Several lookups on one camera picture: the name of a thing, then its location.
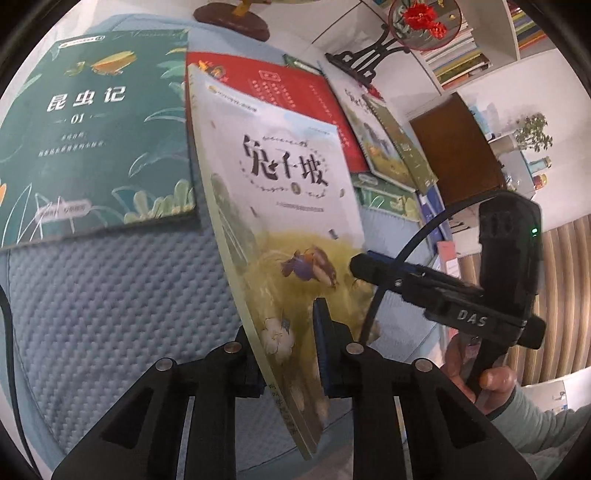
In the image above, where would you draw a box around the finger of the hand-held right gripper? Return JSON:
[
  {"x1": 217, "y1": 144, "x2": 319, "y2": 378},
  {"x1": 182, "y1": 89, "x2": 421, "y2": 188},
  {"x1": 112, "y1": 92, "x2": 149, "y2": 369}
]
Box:
[
  {"x1": 349, "y1": 253, "x2": 483, "y2": 315},
  {"x1": 368, "y1": 250, "x2": 416, "y2": 268}
]

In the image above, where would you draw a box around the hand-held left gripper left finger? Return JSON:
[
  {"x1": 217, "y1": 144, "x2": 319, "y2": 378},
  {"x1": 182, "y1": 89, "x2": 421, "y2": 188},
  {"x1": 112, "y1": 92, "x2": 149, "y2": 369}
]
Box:
[{"x1": 51, "y1": 327, "x2": 269, "y2": 480}]

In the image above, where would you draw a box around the yellow desk globe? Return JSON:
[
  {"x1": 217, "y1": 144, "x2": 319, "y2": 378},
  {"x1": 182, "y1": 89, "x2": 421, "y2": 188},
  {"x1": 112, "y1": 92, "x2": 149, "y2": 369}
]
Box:
[{"x1": 193, "y1": 0, "x2": 271, "y2": 42}]

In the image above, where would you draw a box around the potted green plant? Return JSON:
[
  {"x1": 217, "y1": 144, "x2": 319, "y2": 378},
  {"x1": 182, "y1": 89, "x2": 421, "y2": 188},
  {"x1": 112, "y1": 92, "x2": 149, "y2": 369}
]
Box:
[{"x1": 512, "y1": 113, "x2": 552, "y2": 153}]

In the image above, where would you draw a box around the light blue quilted mat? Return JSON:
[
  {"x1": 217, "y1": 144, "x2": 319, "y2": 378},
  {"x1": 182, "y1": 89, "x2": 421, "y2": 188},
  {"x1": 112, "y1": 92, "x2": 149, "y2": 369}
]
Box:
[{"x1": 0, "y1": 14, "x2": 462, "y2": 480}]

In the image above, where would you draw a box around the teal green leafy book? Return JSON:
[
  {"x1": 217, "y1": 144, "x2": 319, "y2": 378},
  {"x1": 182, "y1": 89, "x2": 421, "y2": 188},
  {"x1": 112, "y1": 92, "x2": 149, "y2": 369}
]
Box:
[{"x1": 0, "y1": 28, "x2": 204, "y2": 252}]

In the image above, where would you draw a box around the person's right forearm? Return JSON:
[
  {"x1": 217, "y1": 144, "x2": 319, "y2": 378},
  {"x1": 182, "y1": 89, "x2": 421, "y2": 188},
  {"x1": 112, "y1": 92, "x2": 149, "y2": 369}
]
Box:
[{"x1": 489, "y1": 383, "x2": 591, "y2": 462}]

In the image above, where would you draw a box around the red cover book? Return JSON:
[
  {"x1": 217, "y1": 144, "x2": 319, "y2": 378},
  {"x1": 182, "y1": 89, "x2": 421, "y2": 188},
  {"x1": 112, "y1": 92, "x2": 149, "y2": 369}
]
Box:
[{"x1": 187, "y1": 51, "x2": 370, "y2": 174}]

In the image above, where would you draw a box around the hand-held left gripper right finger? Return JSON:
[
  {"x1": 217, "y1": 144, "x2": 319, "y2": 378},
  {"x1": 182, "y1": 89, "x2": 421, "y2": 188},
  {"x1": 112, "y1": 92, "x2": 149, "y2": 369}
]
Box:
[{"x1": 313, "y1": 298, "x2": 537, "y2": 480}]

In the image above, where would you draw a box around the red orange thin book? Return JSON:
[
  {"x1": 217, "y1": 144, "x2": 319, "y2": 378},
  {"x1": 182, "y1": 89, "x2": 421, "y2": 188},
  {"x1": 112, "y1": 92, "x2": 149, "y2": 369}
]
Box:
[{"x1": 436, "y1": 240, "x2": 460, "y2": 278}]

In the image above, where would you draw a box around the person's right hand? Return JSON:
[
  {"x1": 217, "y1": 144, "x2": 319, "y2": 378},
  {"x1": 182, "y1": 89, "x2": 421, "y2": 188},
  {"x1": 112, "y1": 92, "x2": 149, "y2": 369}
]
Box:
[{"x1": 438, "y1": 335, "x2": 520, "y2": 418}]

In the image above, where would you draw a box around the row of pale spine books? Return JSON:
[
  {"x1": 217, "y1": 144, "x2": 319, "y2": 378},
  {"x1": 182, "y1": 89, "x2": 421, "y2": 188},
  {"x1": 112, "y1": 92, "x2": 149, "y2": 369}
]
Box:
[{"x1": 420, "y1": 18, "x2": 490, "y2": 88}]

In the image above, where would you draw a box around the black carved fan stand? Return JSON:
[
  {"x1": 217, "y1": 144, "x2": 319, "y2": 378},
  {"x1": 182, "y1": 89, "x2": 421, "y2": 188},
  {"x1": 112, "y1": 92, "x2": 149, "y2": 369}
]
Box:
[{"x1": 324, "y1": 25, "x2": 411, "y2": 88}]

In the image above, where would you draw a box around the row of colourful spine books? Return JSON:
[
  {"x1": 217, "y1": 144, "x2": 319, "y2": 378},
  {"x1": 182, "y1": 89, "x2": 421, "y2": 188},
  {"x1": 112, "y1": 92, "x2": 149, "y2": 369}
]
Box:
[{"x1": 508, "y1": 0, "x2": 550, "y2": 49}]

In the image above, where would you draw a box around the black cable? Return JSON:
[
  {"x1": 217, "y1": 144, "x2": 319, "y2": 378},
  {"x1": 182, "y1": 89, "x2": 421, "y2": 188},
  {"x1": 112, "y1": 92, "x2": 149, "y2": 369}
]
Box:
[
  {"x1": 0, "y1": 286, "x2": 38, "y2": 467},
  {"x1": 359, "y1": 194, "x2": 502, "y2": 347}
]

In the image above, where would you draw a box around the blue tissue box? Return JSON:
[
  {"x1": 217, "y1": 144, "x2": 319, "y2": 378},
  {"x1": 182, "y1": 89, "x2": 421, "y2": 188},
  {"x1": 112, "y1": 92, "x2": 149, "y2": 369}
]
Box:
[{"x1": 466, "y1": 104, "x2": 495, "y2": 137}]

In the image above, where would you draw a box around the white bookshelf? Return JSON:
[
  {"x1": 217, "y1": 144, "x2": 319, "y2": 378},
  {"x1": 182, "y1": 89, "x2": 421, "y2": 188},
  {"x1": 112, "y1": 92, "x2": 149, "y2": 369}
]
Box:
[{"x1": 314, "y1": 0, "x2": 555, "y2": 97}]

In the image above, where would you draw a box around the dark blue storybook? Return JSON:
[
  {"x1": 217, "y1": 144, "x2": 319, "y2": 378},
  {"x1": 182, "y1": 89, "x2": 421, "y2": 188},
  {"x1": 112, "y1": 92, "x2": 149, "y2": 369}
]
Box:
[{"x1": 418, "y1": 191, "x2": 451, "y2": 241}]

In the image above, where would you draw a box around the round embroidered flower fan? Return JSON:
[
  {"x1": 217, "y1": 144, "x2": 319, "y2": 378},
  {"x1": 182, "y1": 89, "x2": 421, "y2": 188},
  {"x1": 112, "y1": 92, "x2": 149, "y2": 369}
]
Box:
[{"x1": 388, "y1": 0, "x2": 462, "y2": 51}]

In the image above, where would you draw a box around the dark green leafy book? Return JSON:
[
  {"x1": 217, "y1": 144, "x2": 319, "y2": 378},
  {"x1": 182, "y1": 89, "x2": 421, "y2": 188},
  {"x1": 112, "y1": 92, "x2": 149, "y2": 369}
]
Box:
[{"x1": 351, "y1": 172, "x2": 423, "y2": 217}]

